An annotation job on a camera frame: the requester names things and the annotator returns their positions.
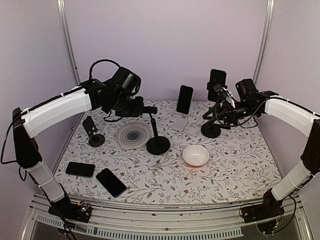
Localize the blue-edged black phone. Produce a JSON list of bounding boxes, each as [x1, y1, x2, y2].
[[96, 168, 127, 198]]

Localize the aluminium frame post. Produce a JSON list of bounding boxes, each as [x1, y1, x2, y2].
[[253, 0, 275, 86], [56, 0, 80, 85]]

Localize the right aluminium frame post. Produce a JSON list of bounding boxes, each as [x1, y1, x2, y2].
[[253, 0, 275, 86]]

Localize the black round-base phone stand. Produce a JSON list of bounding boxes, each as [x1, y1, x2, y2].
[[146, 113, 171, 155]]

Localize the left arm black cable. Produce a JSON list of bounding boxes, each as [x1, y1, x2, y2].
[[88, 59, 121, 81]]

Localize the white folding phone stand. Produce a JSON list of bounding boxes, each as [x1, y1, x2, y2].
[[171, 114, 189, 132]]

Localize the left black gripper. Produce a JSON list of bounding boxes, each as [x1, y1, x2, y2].
[[111, 92, 145, 117]]

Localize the tall black phone stand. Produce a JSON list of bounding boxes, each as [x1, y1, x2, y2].
[[201, 79, 229, 139]]

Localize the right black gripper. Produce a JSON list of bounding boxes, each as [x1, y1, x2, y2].
[[203, 100, 259, 130]]

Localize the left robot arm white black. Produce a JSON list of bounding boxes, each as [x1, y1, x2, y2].
[[9, 67, 157, 217]]

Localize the swirl patterned plate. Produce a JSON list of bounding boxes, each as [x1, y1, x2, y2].
[[115, 121, 152, 150]]

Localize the white bowl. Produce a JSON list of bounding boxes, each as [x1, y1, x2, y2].
[[182, 145, 210, 167]]

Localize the purple-backed black phone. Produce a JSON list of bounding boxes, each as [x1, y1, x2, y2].
[[207, 69, 227, 102]]

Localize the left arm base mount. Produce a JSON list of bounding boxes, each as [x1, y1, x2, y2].
[[48, 198, 92, 223]]

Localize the short black phone stand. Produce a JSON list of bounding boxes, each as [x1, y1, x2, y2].
[[82, 116, 105, 148]]

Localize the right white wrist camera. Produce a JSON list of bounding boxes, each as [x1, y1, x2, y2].
[[213, 84, 236, 107]]

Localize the left aluminium frame post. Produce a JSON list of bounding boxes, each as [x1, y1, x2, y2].
[[56, 0, 80, 85]]

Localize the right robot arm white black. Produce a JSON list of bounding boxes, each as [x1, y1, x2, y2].
[[201, 79, 320, 218]]

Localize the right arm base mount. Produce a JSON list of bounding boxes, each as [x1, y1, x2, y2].
[[239, 199, 285, 235]]

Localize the front aluminium rail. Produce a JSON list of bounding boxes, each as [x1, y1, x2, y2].
[[21, 194, 315, 240]]

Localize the floral patterned table mat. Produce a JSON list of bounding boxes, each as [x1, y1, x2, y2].
[[54, 101, 281, 205]]

